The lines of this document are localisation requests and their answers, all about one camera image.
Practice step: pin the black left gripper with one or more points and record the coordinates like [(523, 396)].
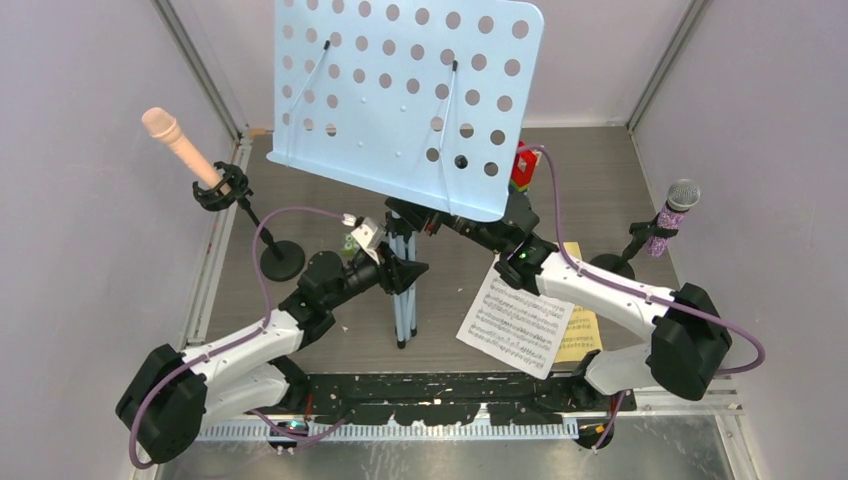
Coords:
[(404, 271)]

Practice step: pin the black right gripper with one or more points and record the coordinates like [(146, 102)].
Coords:
[(418, 214)]

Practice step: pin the light blue music stand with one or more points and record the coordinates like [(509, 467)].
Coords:
[(418, 100)]

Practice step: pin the white sheet music page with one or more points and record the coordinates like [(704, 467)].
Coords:
[(515, 327)]

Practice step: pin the yellow sheet music page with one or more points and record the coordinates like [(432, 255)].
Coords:
[(581, 336)]

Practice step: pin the beige microphone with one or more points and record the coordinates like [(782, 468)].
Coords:
[(164, 127)]

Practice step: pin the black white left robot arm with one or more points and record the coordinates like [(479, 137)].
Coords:
[(174, 395)]

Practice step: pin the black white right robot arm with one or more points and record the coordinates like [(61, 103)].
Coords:
[(682, 349)]

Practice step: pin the green number five toy block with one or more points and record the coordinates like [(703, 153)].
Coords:
[(349, 245)]

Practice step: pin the black left microphone stand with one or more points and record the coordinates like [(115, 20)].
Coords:
[(280, 260)]

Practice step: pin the black microphone stand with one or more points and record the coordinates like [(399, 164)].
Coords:
[(641, 233), (280, 260)]

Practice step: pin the colourful toy brick car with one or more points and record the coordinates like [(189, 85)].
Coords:
[(524, 166)]

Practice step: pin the black right microphone stand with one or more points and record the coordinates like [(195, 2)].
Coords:
[(641, 233)]

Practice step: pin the purple glitter microphone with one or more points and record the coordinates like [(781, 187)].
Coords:
[(682, 195)]

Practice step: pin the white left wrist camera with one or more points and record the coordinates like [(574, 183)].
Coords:
[(368, 235)]

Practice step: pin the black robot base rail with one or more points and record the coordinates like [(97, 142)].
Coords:
[(441, 399)]

